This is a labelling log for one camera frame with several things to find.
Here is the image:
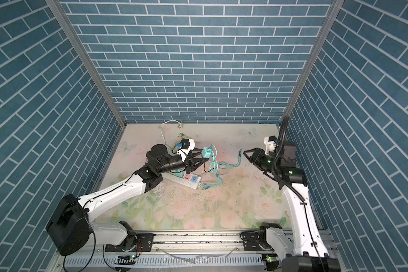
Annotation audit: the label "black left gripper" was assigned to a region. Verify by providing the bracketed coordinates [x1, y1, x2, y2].
[156, 148, 207, 176]

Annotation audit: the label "white power strip colourful sockets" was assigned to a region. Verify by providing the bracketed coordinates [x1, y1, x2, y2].
[162, 170, 201, 190]

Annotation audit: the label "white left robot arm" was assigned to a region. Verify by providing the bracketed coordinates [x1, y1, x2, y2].
[45, 141, 208, 256]

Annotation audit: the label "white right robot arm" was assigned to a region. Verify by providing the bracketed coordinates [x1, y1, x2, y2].
[244, 116, 341, 272]

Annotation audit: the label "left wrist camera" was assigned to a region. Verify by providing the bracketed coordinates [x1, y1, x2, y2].
[176, 138, 196, 156]

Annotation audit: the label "teal multi-head cable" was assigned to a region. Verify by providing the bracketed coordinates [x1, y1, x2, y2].
[200, 144, 244, 190]

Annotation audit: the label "white power strip cord plug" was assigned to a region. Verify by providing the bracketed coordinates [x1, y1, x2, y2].
[158, 119, 184, 145]

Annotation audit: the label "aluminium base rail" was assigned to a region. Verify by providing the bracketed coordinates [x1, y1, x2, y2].
[48, 224, 346, 272]

